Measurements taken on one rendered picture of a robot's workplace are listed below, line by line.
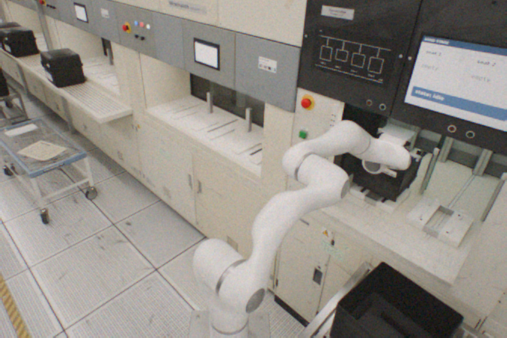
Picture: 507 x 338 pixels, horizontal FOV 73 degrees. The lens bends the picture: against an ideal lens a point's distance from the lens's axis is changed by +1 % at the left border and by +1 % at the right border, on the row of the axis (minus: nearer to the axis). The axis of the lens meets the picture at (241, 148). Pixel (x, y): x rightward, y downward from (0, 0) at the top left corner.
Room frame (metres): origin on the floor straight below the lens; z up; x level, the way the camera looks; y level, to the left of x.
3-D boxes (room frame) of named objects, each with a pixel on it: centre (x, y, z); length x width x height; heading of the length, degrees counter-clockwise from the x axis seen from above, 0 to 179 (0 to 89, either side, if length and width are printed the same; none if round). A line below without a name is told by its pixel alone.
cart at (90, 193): (2.45, 1.68, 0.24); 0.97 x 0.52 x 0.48; 48
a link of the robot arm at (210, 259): (0.65, 0.05, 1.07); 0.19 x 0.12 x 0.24; 43
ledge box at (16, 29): (3.78, 2.44, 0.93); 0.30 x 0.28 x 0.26; 48
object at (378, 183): (1.33, -0.68, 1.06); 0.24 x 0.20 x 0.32; 46
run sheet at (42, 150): (2.31, 1.57, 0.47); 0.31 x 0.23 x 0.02; 67
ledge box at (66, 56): (2.95, 1.59, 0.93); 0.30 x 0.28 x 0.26; 43
